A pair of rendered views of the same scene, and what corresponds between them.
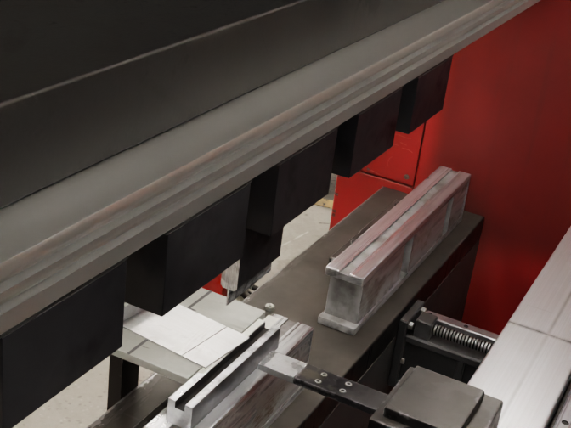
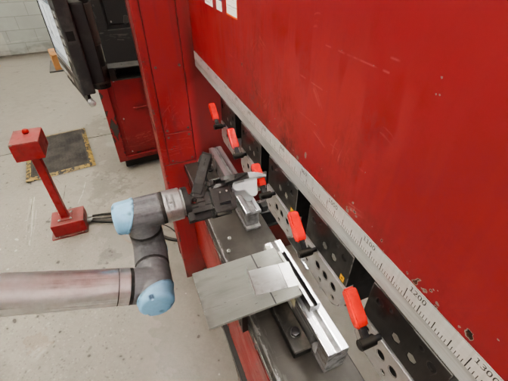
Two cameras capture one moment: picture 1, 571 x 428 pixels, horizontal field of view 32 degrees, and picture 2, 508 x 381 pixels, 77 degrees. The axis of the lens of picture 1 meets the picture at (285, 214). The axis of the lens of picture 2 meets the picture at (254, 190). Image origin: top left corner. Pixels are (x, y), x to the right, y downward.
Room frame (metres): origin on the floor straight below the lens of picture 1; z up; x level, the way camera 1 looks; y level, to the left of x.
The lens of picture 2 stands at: (0.66, 0.54, 1.76)
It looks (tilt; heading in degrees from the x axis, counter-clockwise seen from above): 38 degrees down; 314
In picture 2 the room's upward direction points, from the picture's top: straight up
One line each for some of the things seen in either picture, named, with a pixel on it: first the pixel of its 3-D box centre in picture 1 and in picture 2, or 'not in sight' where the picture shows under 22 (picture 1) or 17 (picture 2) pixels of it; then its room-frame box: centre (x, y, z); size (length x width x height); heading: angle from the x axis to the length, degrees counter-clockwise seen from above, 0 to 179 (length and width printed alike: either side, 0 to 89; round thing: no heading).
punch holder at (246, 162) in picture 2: (350, 90); (262, 155); (1.19, -0.06, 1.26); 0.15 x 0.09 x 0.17; 156
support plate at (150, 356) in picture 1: (135, 309); (245, 284); (1.05, 0.17, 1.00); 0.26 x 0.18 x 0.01; 66
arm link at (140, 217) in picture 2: not in sight; (140, 214); (1.21, 0.33, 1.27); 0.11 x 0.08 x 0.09; 66
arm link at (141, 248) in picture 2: not in sight; (150, 248); (1.19, 0.34, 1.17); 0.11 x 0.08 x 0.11; 153
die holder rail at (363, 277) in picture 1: (402, 240); (232, 183); (1.49, -0.20, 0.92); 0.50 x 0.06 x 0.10; 156
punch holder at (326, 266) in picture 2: (172, 191); (340, 252); (0.83, 0.10, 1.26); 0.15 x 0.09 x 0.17; 156
